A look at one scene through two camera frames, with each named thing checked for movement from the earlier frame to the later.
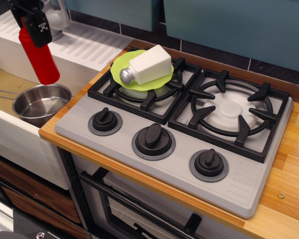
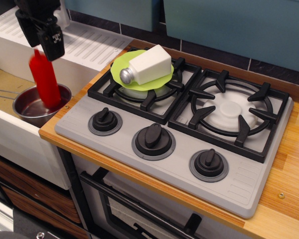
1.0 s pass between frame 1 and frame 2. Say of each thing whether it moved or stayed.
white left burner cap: stayed
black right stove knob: stayed
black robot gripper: moved
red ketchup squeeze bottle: moved
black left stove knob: stayed
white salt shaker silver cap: stayed
